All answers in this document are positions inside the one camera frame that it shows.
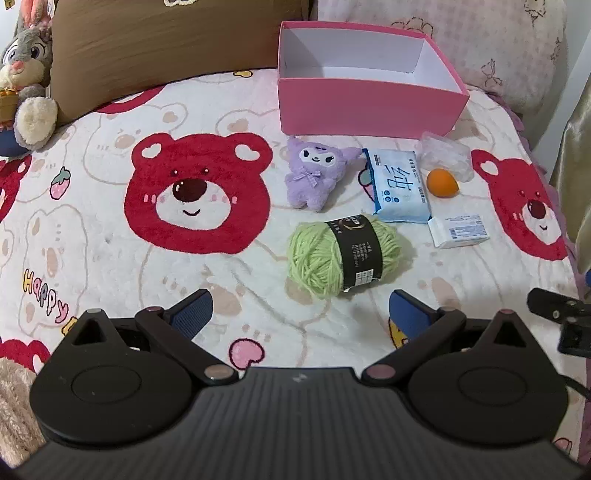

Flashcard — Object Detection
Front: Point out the orange ball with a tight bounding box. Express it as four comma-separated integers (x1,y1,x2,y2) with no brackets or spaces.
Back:
426,169,461,198

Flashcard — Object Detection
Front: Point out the pink cardboard box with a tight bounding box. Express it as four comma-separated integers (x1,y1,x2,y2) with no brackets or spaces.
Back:
277,21,471,138

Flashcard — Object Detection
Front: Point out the beige fuzzy cloth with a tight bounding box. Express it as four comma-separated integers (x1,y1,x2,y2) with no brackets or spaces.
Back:
0,357,47,464

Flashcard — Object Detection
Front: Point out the red bear printed blanket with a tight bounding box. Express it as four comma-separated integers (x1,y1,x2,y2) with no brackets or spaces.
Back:
0,67,583,462

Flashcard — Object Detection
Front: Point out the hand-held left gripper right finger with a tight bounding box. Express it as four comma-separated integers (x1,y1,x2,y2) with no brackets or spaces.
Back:
362,290,532,386

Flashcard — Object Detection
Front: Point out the clear plastic container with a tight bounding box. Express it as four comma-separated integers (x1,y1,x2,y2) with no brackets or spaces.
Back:
417,131,475,183

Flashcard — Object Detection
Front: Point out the blue tissue pack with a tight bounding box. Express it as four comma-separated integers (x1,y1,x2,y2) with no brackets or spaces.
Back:
361,148,433,224

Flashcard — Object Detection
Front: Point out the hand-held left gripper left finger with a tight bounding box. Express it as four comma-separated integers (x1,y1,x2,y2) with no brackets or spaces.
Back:
69,288,238,385

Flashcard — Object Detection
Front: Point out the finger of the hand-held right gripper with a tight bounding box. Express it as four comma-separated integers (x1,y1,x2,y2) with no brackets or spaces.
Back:
558,318,591,357
527,288,591,322

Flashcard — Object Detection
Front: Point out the dark blue object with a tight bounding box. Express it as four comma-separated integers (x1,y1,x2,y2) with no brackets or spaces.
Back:
0,130,29,158

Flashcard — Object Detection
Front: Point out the brown pillow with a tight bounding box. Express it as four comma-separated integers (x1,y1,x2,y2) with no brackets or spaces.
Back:
48,0,315,123

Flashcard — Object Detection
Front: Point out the small white packet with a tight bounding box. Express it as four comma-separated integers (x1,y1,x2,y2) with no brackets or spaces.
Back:
427,212,491,250

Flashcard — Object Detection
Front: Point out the purple plush toy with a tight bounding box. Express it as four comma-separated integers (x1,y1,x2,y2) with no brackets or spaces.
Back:
284,136,363,213

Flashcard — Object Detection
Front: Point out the pink floral pillow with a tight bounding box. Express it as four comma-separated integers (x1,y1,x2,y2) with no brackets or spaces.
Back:
316,0,570,116

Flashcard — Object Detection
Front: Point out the grey bunny plush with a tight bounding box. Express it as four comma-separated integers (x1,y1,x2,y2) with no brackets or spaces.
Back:
0,0,59,151

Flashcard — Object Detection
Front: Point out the gold curtain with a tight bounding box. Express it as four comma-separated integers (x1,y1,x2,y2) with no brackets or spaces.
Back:
551,25,591,275

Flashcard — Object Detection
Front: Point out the green yarn ball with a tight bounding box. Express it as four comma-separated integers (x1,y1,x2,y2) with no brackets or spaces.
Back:
288,213,414,301

